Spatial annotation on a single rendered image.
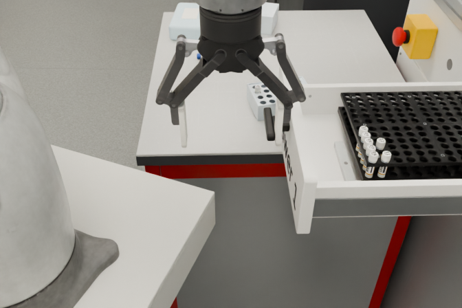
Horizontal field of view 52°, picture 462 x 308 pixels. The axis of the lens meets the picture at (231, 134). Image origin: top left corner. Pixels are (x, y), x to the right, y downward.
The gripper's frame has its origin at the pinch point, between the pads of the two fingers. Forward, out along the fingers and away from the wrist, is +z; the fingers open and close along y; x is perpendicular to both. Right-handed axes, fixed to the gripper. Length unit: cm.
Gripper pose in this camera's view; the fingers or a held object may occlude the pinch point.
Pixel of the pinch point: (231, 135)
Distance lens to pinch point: 69.3
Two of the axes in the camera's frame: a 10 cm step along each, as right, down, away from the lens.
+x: -0.3, -6.3, 7.8
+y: 10.0, -0.2, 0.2
